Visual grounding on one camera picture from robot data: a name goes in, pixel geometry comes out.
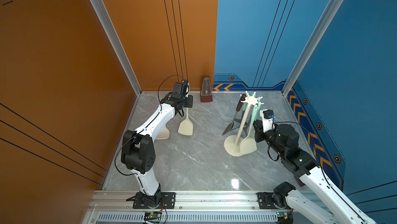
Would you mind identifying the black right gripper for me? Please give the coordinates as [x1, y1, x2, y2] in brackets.
[251, 118, 287, 158]

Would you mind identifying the cream spatula mint handle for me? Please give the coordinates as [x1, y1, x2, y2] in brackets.
[178, 108, 193, 136]

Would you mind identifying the cream spatula wooden handle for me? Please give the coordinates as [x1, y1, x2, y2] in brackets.
[156, 125, 170, 140]

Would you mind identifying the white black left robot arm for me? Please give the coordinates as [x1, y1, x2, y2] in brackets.
[119, 92, 193, 208]

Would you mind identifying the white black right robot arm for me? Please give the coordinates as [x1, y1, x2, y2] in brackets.
[253, 119, 375, 224]

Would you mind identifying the cream utensil rack stand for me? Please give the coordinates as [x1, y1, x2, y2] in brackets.
[224, 91, 262, 157]

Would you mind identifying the dark metal trowel spatula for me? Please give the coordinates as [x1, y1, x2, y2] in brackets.
[222, 93, 246, 135]

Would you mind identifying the dark red metronome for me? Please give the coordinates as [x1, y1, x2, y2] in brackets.
[200, 77, 213, 103]

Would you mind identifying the right green circuit board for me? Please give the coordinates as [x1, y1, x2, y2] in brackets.
[276, 212, 294, 224]

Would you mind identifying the green circuit board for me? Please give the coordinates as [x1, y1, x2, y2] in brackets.
[276, 212, 294, 224]
[143, 212, 162, 224]

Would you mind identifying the left green circuit board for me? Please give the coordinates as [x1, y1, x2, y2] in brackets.
[143, 212, 162, 224]

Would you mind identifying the cream turner mint handle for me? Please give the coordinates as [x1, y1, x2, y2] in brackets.
[240, 104, 259, 155]

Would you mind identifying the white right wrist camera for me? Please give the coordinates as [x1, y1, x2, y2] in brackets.
[260, 109, 275, 133]

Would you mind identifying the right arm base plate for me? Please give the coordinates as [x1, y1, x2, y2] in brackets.
[256, 192, 277, 210]

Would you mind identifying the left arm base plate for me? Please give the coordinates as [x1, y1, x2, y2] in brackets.
[132, 192, 176, 210]

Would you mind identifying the aluminium rail frame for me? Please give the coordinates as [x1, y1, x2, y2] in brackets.
[81, 189, 356, 224]

